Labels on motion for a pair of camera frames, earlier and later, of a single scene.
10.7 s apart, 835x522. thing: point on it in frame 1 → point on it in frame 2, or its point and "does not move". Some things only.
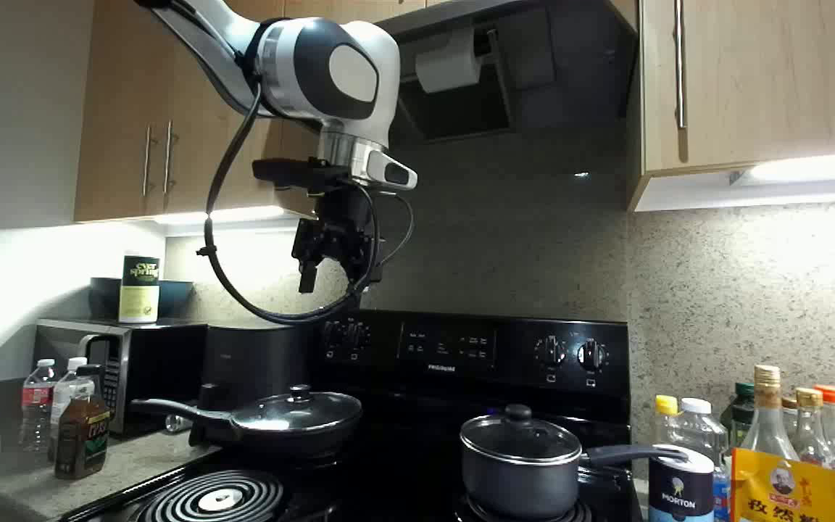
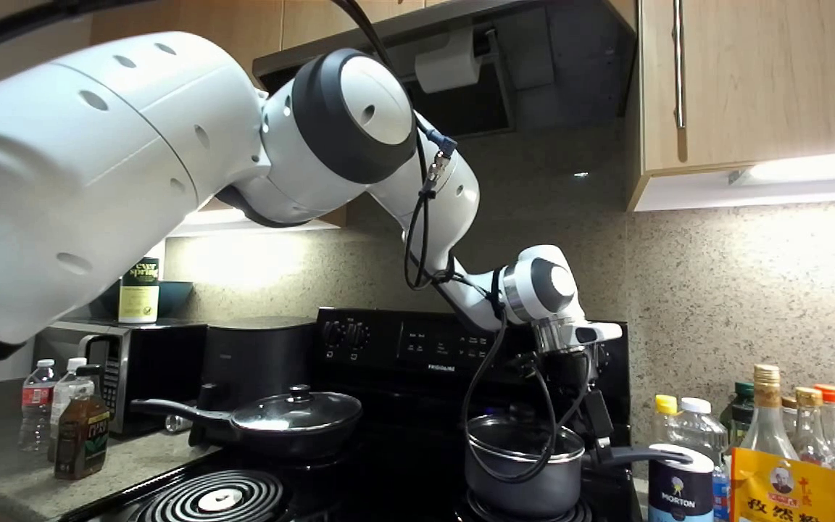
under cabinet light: (819, 166) does not move
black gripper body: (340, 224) → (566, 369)
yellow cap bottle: (664, 418) does not move
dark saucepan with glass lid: (527, 465) does not move
